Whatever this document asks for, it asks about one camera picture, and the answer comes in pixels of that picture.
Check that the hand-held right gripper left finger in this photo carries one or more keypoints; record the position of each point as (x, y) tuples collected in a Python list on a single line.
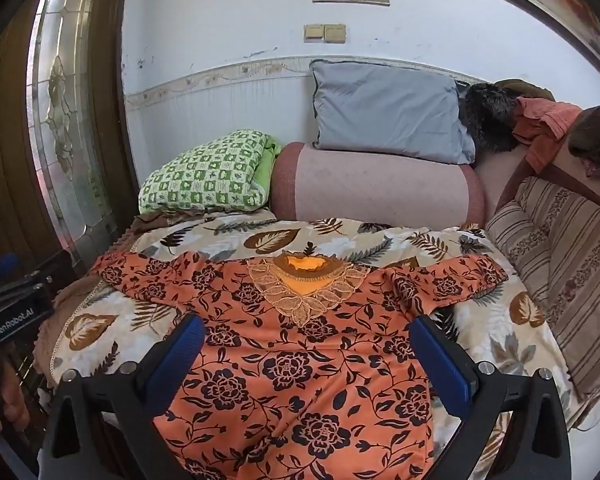
[(180, 355)]

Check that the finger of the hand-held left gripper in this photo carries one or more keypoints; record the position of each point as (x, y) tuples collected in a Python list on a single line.
[(50, 270)]

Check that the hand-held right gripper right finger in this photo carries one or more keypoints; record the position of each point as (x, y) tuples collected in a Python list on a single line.
[(440, 360)]

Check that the orange floral shirt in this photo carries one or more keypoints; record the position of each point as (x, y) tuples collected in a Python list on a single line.
[(305, 360)]

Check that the person's left hand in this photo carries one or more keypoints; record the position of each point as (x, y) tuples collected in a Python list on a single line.
[(15, 395)]

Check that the leaf print blanket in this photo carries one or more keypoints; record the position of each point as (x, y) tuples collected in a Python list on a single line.
[(480, 320)]

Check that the wooden door with stained glass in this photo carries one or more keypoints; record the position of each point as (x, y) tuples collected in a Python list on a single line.
[(10, 160)]

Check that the small striped floral cushion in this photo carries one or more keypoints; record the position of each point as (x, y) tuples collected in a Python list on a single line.
[(517, 240)]

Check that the large striped floral cushion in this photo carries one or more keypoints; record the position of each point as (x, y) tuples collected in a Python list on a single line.
[(580, 270)]

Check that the green checked pillow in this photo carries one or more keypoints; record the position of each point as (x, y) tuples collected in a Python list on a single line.
[(205, 175)]

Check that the pink bolster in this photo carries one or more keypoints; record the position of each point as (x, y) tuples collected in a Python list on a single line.
[(375, 185)]

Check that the black furry cloth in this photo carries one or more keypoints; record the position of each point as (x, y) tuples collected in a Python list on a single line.
[(485, 115)]

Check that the grey pillow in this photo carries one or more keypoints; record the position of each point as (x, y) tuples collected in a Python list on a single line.
[(385, 105)]

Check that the orange towel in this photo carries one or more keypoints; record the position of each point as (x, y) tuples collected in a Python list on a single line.
[(545, 120)]

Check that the olive cloth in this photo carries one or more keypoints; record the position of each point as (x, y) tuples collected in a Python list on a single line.
[(525, 89)]

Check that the brown wooden sofa frame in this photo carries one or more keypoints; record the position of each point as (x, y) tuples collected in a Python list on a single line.
[(580, 185)]

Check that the beige wall switch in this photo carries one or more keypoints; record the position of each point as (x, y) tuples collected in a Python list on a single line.
[(314, 33), (335, 33)]

